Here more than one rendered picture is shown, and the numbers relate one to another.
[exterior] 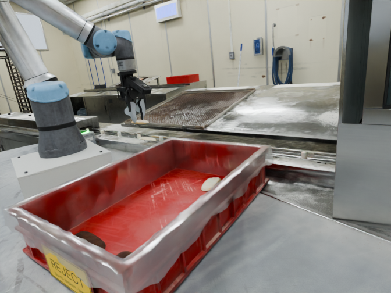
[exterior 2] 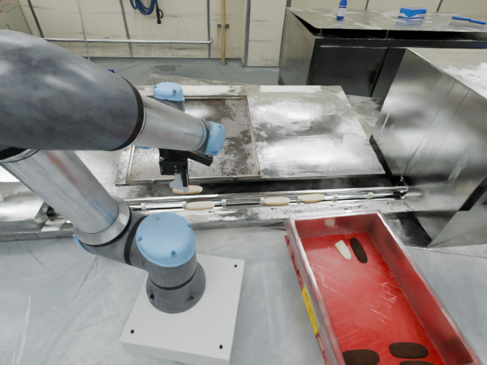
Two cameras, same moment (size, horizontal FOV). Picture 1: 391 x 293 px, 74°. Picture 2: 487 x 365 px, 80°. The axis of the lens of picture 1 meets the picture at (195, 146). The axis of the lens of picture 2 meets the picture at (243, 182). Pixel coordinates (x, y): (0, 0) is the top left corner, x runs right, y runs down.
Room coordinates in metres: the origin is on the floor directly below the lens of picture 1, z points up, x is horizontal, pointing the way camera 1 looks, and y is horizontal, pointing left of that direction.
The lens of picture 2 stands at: (0.50, 0.62, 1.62)
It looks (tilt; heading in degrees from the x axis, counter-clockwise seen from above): 43 degrees down; 312
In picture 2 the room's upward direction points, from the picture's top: 4 degrees clockwise
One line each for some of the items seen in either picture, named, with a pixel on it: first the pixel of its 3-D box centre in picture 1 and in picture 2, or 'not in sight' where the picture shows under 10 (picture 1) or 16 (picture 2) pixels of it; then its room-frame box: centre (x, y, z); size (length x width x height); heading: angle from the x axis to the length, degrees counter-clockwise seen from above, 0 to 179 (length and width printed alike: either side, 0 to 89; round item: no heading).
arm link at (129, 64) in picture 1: (126, 65); not in sight; (1.12, 0.25, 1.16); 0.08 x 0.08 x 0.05
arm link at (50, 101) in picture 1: (51, 102); (166, 247); (0.87, 0.46, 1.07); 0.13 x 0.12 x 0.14; 27
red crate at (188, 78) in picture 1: (182, 79); not in sight; (4.92, 0.10, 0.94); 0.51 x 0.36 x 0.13; 55
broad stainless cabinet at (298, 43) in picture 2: not in sight; (379, 69); (1.58, -2.60, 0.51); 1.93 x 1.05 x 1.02; 51
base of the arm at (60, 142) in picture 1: (60, 136); (175, 274); (0.87, 0.45, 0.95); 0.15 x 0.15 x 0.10
